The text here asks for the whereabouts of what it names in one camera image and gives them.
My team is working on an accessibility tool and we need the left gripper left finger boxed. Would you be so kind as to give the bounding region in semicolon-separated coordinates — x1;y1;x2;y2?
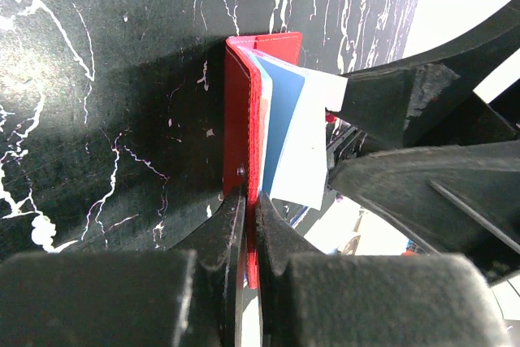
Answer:
1;190;246;346

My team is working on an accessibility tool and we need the red leather card holder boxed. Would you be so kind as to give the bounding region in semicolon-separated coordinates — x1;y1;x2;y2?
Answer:
222;32;349;290

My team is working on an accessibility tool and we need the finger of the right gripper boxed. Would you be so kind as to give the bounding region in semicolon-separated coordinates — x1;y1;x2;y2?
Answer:
339;0;519;149
329;141;519;254

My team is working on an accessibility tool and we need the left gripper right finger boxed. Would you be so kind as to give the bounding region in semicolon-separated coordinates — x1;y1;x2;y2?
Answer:
255;193;511;346

